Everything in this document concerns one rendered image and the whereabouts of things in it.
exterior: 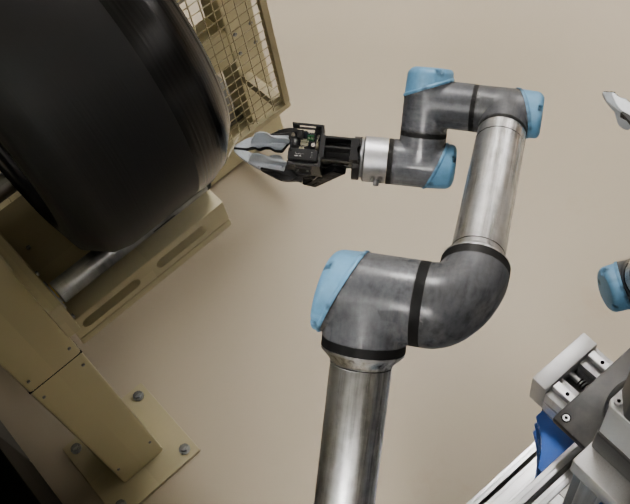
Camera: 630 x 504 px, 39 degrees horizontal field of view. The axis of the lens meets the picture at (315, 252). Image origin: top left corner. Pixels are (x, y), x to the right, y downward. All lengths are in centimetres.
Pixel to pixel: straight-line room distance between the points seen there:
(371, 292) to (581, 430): 58
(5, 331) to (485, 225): 91
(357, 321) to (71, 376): 91
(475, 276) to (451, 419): 122
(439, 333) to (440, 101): 43
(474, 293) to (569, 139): 170
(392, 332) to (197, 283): 151
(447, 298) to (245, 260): 154
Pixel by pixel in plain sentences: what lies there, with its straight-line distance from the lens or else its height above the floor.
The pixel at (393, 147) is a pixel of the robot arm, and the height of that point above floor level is 106.
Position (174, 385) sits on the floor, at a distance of 250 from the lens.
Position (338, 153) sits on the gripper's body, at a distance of 145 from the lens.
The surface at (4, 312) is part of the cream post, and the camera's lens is 169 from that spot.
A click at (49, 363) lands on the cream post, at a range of 187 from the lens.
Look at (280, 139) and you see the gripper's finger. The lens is 149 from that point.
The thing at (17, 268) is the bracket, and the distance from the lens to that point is 164.
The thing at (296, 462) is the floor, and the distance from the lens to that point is 235.
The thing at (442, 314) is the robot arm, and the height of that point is 119.
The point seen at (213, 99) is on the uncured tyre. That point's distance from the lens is 135.
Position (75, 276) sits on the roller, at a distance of 162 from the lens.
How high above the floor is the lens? 221
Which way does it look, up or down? 58 degrees down
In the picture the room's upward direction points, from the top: 14 degrees counter-clockwise
